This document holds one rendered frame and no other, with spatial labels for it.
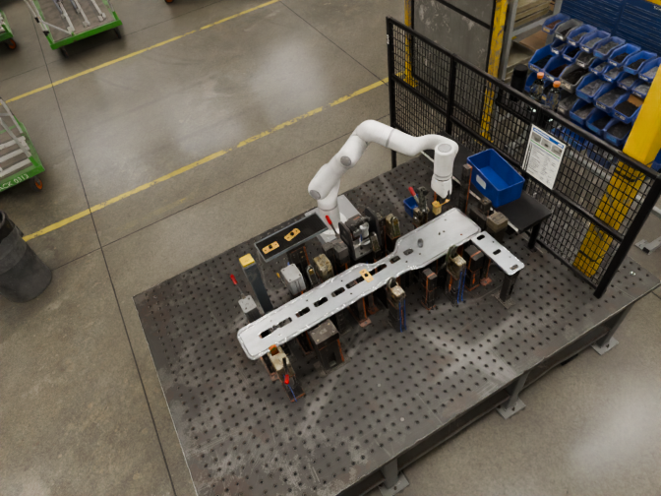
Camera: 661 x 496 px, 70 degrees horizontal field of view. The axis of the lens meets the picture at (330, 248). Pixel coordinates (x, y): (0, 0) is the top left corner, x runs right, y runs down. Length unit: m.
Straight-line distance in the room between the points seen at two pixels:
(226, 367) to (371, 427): 0.83
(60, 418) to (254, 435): 1.77
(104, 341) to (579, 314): 3.23
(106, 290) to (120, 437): 1.28
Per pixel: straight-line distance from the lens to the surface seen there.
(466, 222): 2.66
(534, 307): 2.76
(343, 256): 2.48
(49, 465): 3.80
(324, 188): 2.59
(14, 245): 4.32
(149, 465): 3.45
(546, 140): 2.57
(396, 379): 2.48
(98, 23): 7.96
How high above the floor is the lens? 2.98
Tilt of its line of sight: 50 degrees down
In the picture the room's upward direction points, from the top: 12 degrees counter-clockwise
